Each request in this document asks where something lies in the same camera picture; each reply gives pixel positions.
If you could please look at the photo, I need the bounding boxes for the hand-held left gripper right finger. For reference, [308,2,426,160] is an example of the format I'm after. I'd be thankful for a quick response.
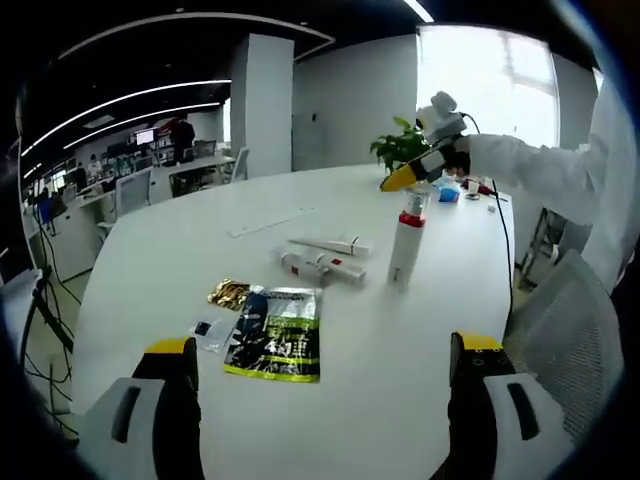
[447,330,576,480]

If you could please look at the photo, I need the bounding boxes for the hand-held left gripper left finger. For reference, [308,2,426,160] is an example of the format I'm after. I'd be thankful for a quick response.
[82,337,204,480]

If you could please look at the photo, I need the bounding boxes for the tall white skincare bottle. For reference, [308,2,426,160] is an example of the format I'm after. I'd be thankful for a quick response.
[388,185,432,294]

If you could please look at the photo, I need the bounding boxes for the white skincare tube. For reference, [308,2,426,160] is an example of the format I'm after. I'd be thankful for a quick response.
[287,232,375,260]

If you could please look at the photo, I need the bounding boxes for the gold foil skincare sachet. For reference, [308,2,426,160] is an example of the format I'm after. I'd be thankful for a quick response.
[207,278,251,312]

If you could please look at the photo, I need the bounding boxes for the green black skincare sachet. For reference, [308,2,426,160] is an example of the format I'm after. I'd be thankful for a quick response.
[223,285,324,385]

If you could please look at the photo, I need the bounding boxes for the potted green plant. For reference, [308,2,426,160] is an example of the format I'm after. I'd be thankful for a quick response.
[369,115,431,176]

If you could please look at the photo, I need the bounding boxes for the blue packet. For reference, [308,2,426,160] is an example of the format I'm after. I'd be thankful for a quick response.
[432,182,461,204]

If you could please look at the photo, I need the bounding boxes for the ceiling light strip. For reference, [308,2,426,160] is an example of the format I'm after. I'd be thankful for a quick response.
[402,0,435,24]

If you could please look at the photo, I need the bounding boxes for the white mesh office chair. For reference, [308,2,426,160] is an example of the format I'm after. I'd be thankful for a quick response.
[502,248,626,446]

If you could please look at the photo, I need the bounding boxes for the black laptop stand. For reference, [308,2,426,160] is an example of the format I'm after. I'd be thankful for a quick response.
[22,267,79,361]

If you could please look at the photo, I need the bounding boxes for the grey office chair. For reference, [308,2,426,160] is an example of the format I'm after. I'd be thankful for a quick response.
[518,207,591,291]

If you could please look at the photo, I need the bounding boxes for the white office desk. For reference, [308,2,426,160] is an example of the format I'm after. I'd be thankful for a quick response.
[169,154,236,199]

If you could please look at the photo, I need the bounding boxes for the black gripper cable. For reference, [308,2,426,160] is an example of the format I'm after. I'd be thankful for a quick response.
[459,112,516,326]

